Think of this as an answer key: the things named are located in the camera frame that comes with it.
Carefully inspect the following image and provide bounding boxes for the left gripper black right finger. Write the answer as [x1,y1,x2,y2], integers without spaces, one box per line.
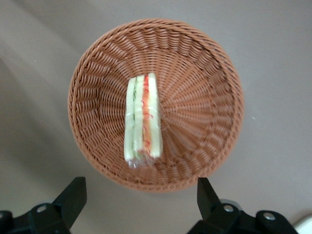
[189,177,242,234]

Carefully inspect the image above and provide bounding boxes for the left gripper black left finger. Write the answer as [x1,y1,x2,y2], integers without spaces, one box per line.
[28,176,88,234]

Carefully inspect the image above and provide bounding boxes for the triangle sandwich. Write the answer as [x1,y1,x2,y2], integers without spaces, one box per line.
[123,72,163,169]

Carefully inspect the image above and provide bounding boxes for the round brown wicker basket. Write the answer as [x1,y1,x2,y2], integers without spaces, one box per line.
[67,18,245,194]

